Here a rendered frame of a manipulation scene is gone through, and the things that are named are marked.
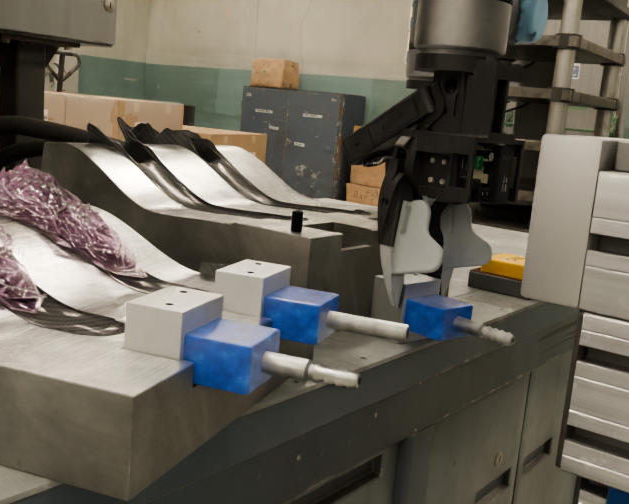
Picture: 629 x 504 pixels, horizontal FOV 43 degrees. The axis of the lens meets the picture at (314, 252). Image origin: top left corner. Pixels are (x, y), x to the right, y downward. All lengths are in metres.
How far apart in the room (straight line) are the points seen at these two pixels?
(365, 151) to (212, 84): 8.64
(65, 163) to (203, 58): 8.59
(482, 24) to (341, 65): 7.71
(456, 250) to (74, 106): 4.20
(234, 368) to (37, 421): 0.10
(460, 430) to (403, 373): 0.30
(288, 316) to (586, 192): 0.21
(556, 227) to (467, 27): 0.25
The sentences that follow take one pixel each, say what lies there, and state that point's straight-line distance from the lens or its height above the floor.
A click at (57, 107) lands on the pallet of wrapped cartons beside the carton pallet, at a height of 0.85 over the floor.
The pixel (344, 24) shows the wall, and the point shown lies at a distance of 8.40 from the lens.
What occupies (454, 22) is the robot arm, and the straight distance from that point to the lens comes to 0.66.
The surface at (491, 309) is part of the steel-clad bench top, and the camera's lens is 0.88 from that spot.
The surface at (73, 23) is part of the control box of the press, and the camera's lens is 1.56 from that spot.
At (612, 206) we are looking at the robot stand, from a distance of 0.44.
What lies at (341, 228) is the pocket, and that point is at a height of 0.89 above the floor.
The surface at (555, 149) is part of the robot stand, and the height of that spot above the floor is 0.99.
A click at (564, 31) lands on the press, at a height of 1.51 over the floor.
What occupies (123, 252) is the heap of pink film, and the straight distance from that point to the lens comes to 0.63.
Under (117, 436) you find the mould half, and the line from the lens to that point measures 0.41.
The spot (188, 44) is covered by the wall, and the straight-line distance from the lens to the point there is 9.63.
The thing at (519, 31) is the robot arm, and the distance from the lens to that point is 1.16.
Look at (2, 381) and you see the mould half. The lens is 0.44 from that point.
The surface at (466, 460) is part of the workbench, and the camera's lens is 1.03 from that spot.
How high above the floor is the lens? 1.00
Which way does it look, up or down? 10 degrees down
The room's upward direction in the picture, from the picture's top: 5 degrees clockwise
